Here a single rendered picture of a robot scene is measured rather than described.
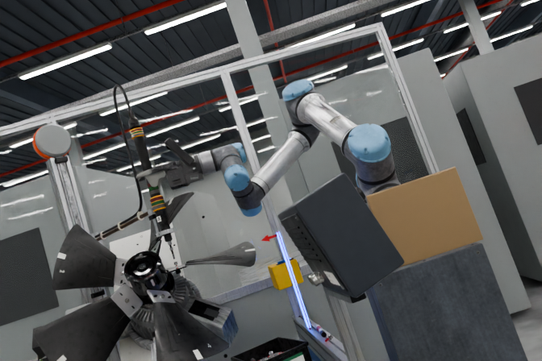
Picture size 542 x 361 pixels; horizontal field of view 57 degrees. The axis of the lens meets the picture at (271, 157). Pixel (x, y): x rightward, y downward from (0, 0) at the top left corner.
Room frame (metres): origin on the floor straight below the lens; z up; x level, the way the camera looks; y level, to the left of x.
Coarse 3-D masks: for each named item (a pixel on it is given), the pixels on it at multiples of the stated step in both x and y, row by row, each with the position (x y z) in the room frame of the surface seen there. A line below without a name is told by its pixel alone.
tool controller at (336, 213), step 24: (312, 192) 0.90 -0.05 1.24; (336, 192) 0.88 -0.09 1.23; (360, 192) 0.91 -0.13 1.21; (288, 216) 0.99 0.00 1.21; (312, 216) 0.87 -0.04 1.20; (336, 216) 0.87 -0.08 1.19; (360, 216) 0.88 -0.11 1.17; (312, 240) 0.89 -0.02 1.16; (336, 240) 0.87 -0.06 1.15; (360, 240) 0.88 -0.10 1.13; (384, 240) 0.88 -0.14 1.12; (312, 264) 1.06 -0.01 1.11; (336, 264) 0.87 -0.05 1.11; (360, 264) 0.88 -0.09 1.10; (384, 264) 0.88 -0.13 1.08; (336, 288) 0.98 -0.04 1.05; (360, 288) 0.87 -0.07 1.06
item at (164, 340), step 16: (160, 304) 1.52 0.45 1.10; (176, 304) 1.57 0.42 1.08; (160, 320) 1.47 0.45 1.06; (176, 320) 1.49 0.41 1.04; (192, 320) 1.54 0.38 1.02; (160, 336) 1.42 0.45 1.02; (176, 336) 1.44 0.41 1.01; (192, 336) 1.47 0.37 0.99; (208, 336) 1.51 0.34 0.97; (160, 352) 1.39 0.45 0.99; (176, 352) 1.40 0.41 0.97; (192, 352) 1.42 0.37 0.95; (208, 352) 1.45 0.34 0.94
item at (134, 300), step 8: (120, 288) 1.57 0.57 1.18; (128, 288) 1.58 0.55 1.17; (112, 296) 1.55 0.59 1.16; (120, 296) 1.57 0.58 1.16; (128, 296) 1.58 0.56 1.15; (136, 296) 1.59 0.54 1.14; (120, 304) 1.56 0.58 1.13; (128, 304) 1.58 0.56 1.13; (136, 304) 1.59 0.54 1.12; (128, 312) 1.57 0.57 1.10
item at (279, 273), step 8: (272, 264) 2.05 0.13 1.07; (280, 264) 1.91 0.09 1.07; (296, 264) 1.91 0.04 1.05; (272, 272) 1.93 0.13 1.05; (280, 272) 1.90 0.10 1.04; (288, 272) 1.91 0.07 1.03; (296, 272) 1.91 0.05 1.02; (272, 280) 2.05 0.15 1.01; (280, 280) 1.90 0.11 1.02; (288, 280) 1.91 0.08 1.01; (296, 280) 1.91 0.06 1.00; (280, 288) 1.90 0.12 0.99
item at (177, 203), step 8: (192, 192) 1.80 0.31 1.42; (176, 200) 1.82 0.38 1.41; (184, 200) 1.77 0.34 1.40; (168, 208) 1.81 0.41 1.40; (176, 208) 1.76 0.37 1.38; (168, 216) 1.76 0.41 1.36; (152, 224) 1.84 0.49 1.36; (152, 232) 1.80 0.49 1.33; (152, 240) 1.75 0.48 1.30; (160, 240) 1.68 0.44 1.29
